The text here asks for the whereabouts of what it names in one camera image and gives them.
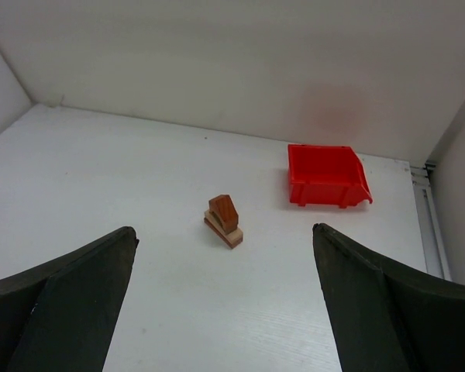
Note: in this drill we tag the aluminium side rail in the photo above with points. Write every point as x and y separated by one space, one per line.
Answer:
432 241

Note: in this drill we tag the red plastic bin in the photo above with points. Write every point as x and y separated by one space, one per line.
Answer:
326 175

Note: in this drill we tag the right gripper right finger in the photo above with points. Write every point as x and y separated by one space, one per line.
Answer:
385 315

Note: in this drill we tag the light long wood block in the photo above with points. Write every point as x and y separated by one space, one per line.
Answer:
233 238

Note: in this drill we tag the orange arch wood block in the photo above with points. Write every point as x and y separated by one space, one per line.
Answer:
218 223

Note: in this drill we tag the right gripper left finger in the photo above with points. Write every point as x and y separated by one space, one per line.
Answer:
61 315

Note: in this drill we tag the small red-brown wood block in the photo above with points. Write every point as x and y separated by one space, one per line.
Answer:
223 206

